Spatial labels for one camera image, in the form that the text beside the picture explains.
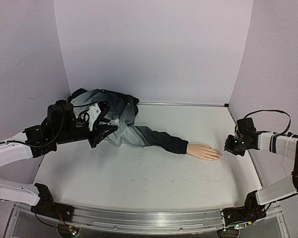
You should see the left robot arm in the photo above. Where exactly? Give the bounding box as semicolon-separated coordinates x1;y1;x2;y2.
0;100;118;217

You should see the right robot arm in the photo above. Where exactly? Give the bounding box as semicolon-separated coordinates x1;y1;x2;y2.
221;118;298;227

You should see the grey and black jacket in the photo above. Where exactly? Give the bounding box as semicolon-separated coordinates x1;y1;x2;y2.
68;89;188;154

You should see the mannequin hand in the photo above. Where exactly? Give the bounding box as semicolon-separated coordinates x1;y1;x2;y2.
187;144;221;161

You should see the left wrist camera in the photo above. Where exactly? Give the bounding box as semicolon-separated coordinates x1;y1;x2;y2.
74;101;111;131

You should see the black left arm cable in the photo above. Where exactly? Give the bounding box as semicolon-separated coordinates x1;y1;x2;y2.
0;100;73;149

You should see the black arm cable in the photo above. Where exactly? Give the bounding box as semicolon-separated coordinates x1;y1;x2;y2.
244;109;292;136
0;100;73;149

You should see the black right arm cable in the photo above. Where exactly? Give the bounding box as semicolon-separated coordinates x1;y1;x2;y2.
244;109;292;136

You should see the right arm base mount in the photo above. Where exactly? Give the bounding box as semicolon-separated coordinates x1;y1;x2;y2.
221;191;267;228

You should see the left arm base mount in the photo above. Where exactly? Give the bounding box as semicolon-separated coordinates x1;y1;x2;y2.
31;183;75;222

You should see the aluminium front rail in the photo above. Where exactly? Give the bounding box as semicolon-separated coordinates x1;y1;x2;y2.
13;200;281;235

